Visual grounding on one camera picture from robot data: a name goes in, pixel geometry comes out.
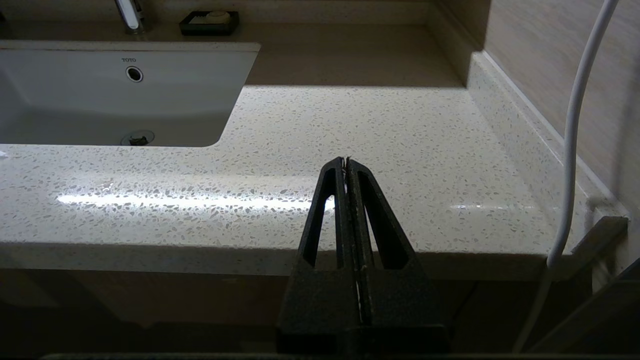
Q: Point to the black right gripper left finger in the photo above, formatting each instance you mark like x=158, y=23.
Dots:
x=320, y=300

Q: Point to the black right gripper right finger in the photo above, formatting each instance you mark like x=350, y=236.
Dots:
x=405, y=300

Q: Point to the grey metal bar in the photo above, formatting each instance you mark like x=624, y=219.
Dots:
x=600, y=240

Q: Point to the metal sink drain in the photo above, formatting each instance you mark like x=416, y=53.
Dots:
x=138, y=138

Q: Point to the black soap dish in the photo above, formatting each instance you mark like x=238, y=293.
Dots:
x=210, y=29

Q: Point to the white soap bar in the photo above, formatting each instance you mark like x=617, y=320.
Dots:
x=215, y=16

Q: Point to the white ceramic sink basin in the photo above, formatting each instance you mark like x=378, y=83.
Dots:
x=75, y=100

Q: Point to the chrome faucet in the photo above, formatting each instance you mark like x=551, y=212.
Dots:
x=131, y=17

